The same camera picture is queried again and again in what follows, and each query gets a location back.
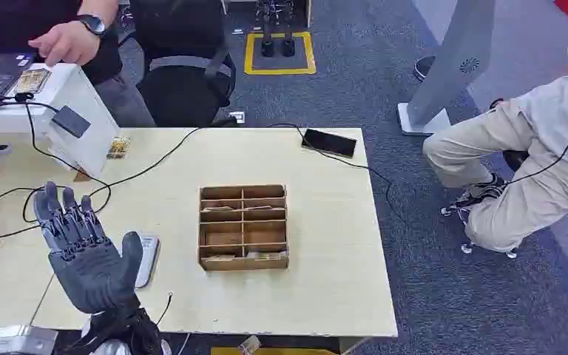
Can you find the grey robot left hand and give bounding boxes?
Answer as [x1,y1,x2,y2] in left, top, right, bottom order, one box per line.
[33,181,144,315]

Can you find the white flat device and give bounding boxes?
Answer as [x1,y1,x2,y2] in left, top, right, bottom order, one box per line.
[133,233,161,290]

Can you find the white box stand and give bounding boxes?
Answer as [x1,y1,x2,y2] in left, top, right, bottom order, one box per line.
[0,62,121,179]

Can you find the card with golden print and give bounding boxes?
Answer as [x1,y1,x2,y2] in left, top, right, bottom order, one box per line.
[106,136,132,160]
[11,67,53,95]

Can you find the black power adapter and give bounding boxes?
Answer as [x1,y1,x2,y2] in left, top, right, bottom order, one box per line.
[50,104,92,140]

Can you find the wooden card box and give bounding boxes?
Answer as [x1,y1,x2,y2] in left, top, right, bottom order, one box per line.
[197,183,291,272]

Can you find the card under desk edge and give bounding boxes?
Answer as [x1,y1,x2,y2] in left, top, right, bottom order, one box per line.
[237,335,263,355]

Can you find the person at laptop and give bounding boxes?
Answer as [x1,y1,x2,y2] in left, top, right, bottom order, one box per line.
[0,0,158,129]

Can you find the black office chair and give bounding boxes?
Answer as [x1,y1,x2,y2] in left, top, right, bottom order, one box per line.
[118,0,239,129]

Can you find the person's hand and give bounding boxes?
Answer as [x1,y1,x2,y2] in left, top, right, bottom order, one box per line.
[27,20,102,67]

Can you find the black wristwatch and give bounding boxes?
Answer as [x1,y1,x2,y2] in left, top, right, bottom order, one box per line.
[76,13,108,38]

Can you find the yellow floor tape square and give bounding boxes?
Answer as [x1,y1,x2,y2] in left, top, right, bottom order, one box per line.
[243,31,317,76]

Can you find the black smartphone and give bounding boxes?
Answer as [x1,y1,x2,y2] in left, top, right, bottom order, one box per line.
[301,128,359,159]

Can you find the black robot legs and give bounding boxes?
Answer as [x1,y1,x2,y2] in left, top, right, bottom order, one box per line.
[253,0,298,58]

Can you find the black round base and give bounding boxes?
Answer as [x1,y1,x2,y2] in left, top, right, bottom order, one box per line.
[413,55,436,83]

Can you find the white standing pillar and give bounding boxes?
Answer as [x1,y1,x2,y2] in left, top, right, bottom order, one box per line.
[396,0,497,137]

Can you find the person on stool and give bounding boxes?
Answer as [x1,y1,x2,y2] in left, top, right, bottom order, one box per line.
[422,28,568,254]

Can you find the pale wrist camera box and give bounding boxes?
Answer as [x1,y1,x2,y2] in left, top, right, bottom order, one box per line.
[0,325,60,355]

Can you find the long black cable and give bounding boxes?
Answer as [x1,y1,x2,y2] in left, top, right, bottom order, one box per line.
[0,92,202,246]

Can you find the black phone cable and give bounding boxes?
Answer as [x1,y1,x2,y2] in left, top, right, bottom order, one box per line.
[268,122,408,224]

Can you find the thin black cable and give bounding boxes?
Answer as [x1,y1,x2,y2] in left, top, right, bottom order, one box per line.
[503,122,568,188]

